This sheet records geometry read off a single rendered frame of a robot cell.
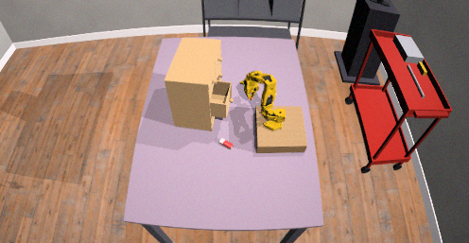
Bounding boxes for red and white eraser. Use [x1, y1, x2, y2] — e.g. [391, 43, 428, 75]
[219, 138, 234, 149]

